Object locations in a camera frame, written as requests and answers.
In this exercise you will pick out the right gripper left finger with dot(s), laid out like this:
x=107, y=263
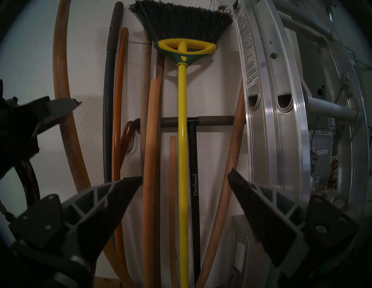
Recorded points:
x=87, y=220

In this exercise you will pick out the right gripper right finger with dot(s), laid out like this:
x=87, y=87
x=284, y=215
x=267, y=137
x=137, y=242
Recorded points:
x=279, y=220

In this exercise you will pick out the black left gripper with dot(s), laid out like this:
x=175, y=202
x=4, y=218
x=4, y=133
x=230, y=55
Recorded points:
x=17, y=133

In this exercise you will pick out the wooden pole with threaded tip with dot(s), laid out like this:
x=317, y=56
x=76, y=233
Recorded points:
x=62, y=72

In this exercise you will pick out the long dark grey pole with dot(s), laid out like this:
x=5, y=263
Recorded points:
x=110, y=101

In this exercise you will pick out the plywood board with hole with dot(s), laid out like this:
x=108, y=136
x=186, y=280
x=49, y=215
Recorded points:
x=106, y=283

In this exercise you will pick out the grey metal appliance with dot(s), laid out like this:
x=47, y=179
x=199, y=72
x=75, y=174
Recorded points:
x=322, y=151

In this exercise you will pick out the light smooth wooden dowel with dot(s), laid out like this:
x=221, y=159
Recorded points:
x=151, y=145

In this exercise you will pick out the aluminium extension ladder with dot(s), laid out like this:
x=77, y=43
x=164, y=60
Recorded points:
x=267, y=116

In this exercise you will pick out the dark brown wooden pole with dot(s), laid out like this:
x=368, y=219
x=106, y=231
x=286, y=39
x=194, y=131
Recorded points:
x=160, y=66

